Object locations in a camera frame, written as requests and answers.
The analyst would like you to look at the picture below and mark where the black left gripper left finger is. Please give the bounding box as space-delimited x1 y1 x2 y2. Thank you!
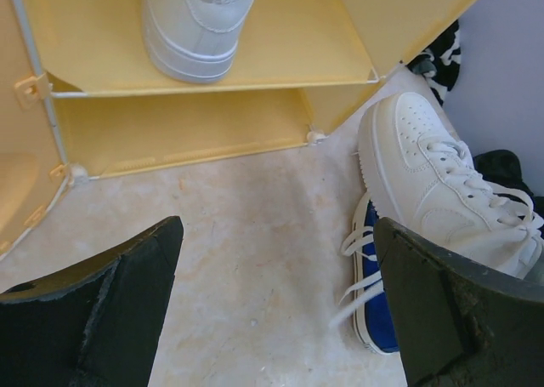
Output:
1 216 184 386

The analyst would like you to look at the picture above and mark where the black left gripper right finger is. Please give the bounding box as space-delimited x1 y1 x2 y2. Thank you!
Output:
374 218 543 386

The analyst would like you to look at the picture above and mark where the white sneaker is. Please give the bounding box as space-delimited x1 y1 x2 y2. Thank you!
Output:
141 0 254 84
358 92 543 279

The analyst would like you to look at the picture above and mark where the blue canvas shoe left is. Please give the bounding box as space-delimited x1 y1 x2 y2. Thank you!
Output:
330 193 400 356

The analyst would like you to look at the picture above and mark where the yellow cabinet door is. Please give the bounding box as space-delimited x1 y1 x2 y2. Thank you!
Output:
1 0 68 256

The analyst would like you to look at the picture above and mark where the yellow plastic shoe cabinet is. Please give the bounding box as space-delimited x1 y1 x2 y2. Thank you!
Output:
0 0 498 184

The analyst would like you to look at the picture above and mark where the black sneaker upper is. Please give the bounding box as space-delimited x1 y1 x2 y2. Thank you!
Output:
473 150 543 217

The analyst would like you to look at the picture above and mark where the black white striped cloth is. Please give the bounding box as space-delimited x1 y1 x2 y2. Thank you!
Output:
405 20 462 105

